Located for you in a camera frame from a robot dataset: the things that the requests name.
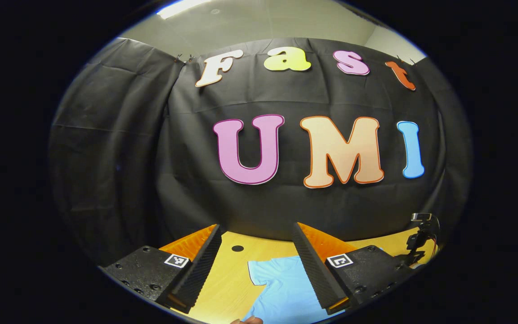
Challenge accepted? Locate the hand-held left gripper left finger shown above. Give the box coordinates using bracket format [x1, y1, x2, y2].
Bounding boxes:
[99, 224, 223, 315]

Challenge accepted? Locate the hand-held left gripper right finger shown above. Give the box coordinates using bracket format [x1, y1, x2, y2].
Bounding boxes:
[292, 222, 419, 315]

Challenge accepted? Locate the light blue T-shirt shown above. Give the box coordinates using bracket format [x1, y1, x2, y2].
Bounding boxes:
[241, 256, 345, 324]

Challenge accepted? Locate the black backdrop cloth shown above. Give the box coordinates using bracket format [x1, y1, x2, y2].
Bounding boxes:
[48, 37, 473, 266]

